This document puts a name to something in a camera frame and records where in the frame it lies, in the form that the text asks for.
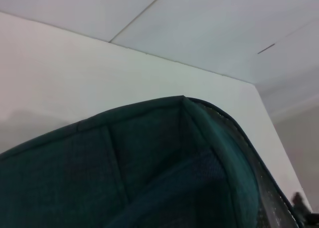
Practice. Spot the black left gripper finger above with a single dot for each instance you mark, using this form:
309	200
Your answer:
312	218

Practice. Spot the dark teal insulated lunch bag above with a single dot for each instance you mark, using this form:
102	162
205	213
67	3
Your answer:
124	175

